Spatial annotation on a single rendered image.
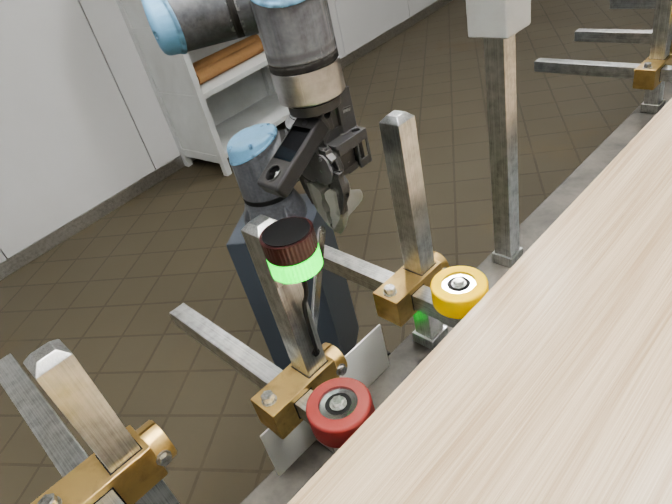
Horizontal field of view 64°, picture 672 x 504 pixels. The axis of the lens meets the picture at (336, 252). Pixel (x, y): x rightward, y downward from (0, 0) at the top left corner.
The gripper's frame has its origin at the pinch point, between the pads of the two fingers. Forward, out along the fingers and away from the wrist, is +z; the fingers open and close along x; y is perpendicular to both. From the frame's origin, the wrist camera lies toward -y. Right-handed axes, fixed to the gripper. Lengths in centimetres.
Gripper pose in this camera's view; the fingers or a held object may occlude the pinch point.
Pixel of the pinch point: (334, 228)
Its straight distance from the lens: 82.5
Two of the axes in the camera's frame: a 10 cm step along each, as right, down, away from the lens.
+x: -7.0, -2.9, 6.5
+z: 2.1, 7.9, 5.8
